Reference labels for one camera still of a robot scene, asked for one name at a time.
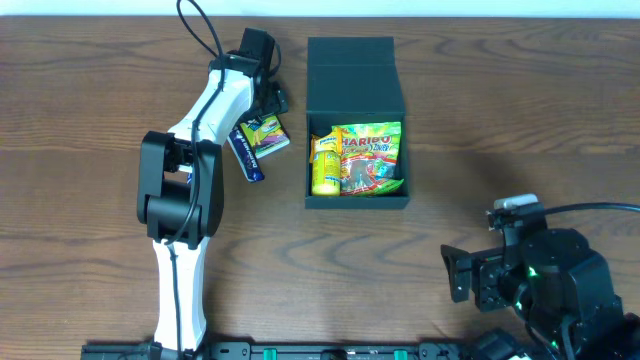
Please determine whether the green Pretz snack box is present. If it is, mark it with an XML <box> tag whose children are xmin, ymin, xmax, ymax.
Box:
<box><xmin>240</xmin><ymin>115</ymin><xmax>290</xmax><ymax>159</ymax></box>

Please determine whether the small orange snack packet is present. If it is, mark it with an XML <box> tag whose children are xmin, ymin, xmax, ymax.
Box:
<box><xmin>309</xmin><ymin>126</ymin><xmax>343</xmax><ymax>163</ymax></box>

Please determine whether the black gift box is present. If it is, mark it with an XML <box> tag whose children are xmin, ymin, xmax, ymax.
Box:
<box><xmin>305</xmin><ymin>37</ymin><xmax>410</xmax><ymax>210</ymax></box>

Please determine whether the yellow Mentos gum bottle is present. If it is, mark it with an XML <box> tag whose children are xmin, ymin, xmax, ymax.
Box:
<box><xmin>311</xmin><ymin>150</ymin><xmax>341</xmax><ymax>196</ymax></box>

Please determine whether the Haribo gummy candy bag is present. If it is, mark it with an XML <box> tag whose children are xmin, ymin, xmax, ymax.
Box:
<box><xmin>332</xmin><ymin>122</ymin><xmax>404</xmax><ymax>196</ymax></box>

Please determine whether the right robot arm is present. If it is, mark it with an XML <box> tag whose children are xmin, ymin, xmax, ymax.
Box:
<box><xmin>440</xmin><ymin>229</ymin><xmax>639</xmax><ymax>359</ymax></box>

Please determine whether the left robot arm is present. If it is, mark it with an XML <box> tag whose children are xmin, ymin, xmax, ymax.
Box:
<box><xmin>137</xmin><ymin>51</ymin><xmax>284</xmax><ymax>359</ymax></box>

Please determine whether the dark blue chocolate bar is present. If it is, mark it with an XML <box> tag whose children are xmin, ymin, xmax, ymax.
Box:
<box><xmin>228</xmin><ymin>126</ymin><xmax>265</xmax><ymax>183</ymax></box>

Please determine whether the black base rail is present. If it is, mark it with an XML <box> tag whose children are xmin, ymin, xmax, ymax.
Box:
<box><xmin>80</xmin><ymin>341</ymin><xmax>470</xmax><ymax>360</ymax></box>

